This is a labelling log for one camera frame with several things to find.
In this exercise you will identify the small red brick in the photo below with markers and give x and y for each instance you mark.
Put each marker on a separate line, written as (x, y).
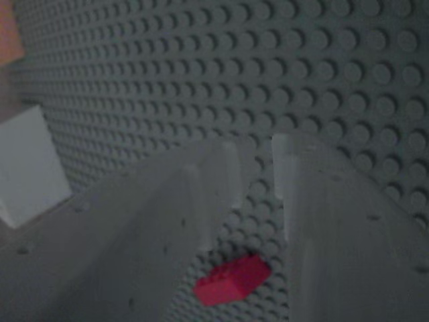
(231, 281)

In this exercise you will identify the grey brick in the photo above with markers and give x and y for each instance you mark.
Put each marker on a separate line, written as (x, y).
(27, 167)

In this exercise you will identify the grey studded baseplate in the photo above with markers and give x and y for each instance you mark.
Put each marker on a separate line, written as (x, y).
(234, 67)

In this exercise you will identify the orange brick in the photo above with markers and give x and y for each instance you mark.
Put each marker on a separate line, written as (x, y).
(8, 30)

